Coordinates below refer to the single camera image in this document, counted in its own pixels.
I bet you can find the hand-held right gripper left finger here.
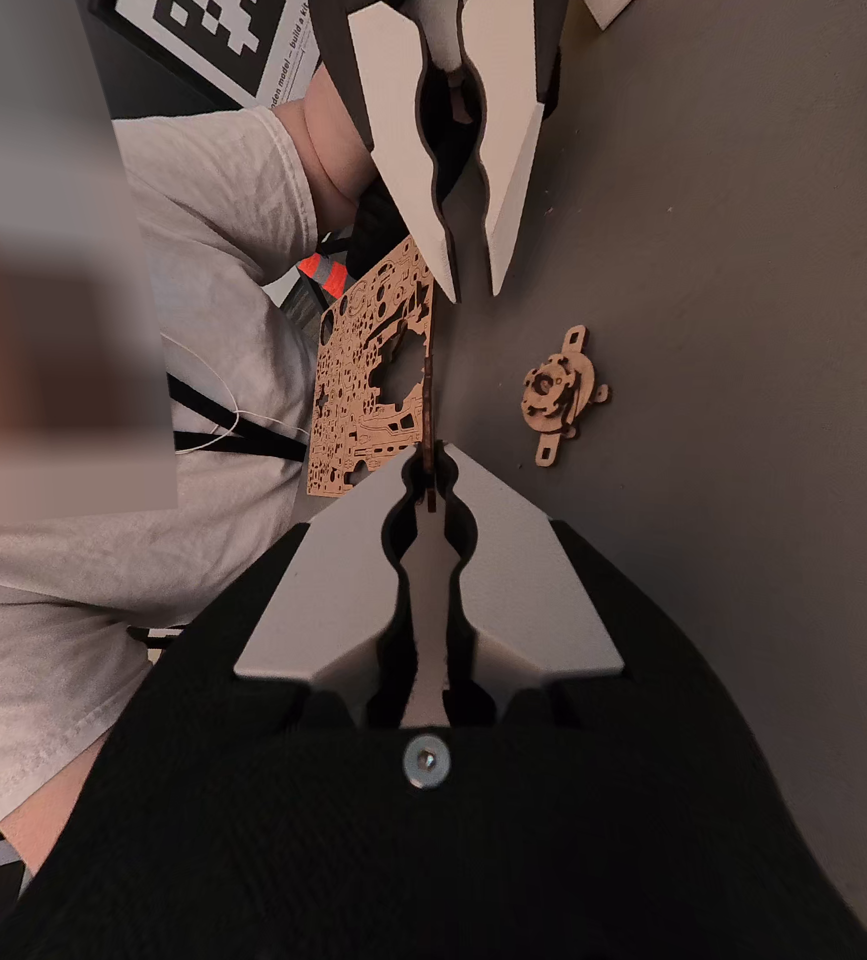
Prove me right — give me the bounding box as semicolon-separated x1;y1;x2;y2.
233;444;423;727

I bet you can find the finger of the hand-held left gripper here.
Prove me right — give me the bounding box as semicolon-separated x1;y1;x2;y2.
347;0;463;305
459;0;571;297

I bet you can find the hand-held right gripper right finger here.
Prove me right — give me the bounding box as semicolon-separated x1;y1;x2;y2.
441;441;626;727

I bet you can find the small round wooden assembly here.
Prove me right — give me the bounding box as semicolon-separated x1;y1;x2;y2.
519;324;611;468

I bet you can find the person's left forearm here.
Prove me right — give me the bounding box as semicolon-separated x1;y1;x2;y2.
268;63;378;222

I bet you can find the person's right forearm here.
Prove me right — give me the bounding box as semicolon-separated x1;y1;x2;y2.
0;753;101;882

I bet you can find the laser-cut wooden parts sheet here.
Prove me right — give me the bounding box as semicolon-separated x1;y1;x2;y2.
306;234;436;500

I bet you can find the black pouch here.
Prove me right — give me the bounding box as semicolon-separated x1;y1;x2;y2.
347;180;412;282

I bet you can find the marker-printed box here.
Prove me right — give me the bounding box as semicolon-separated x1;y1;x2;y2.
92;0;322;110

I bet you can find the person's white shirt torso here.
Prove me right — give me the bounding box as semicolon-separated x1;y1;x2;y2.
0;105;330;830

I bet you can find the black strap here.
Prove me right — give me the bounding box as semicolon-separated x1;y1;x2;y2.
167;373;309;462

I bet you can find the orange grey reflective strap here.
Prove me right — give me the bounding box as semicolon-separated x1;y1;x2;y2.
294;251;352;301

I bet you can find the thin white cord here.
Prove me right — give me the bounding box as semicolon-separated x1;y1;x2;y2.
162;333;309;456

